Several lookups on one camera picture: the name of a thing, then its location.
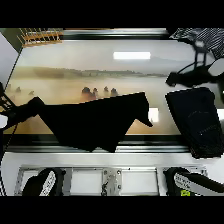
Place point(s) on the black garment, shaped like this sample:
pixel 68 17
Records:
pixel 96 123

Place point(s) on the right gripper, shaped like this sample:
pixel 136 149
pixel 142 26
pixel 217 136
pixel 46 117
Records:
pixel 175 79

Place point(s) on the silver frame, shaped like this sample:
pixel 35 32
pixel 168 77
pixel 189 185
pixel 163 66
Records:
pixel 111 180

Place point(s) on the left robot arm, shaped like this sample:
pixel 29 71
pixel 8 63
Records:
pixel 19 112

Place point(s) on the brown clothes hanger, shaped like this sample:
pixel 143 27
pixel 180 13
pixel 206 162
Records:
pixel 40 36

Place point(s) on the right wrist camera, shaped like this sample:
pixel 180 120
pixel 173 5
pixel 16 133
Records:
pixel 199 53

